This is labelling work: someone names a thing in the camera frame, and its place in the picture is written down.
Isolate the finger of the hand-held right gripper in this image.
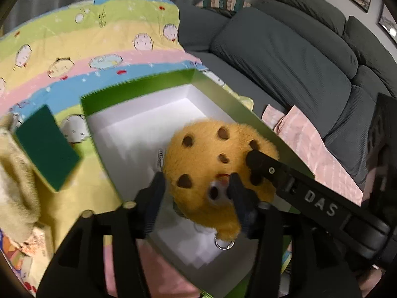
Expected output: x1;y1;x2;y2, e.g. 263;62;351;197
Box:
245;150;390;249

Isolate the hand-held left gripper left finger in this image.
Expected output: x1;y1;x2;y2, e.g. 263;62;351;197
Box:
36;171;166;298

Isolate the grey sofa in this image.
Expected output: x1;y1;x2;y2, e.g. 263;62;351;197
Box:
177;0;397;193

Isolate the cookie plush toy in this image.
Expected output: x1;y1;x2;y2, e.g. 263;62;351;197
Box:
162;118;280;250

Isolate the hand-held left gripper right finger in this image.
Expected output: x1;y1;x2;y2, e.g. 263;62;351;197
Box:
228;172;363;298

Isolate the green sponge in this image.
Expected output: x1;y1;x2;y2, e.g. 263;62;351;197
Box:
15;105;81;192

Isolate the striped cushion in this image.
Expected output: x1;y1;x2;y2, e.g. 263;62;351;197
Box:
195;0;252;18

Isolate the beige towel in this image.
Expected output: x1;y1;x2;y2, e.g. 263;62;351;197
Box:
0;113;42;244

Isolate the pink checked cloth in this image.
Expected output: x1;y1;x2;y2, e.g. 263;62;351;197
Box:
262;104;364;206

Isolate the printed cartoon blanket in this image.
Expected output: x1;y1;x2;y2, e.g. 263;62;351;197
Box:
0;0;255;298

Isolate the green cardboard box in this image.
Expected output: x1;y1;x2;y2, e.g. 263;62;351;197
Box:
80;69;315;298

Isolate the small framed picture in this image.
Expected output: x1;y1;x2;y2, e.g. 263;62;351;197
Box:
378;4;397;39

